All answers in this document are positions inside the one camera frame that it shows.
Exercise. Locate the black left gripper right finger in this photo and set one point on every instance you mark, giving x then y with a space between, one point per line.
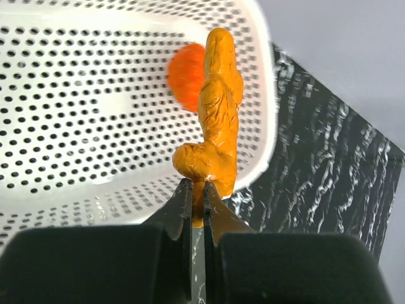
244 266

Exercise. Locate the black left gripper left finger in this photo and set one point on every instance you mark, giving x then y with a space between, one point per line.
131 263

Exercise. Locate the orange fake ginger root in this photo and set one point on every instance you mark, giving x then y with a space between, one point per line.
215 159

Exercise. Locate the orange fake bell pepper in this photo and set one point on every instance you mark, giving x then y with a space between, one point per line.
186 75

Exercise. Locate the white perforated plastic basket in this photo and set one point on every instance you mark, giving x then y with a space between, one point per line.
88 122

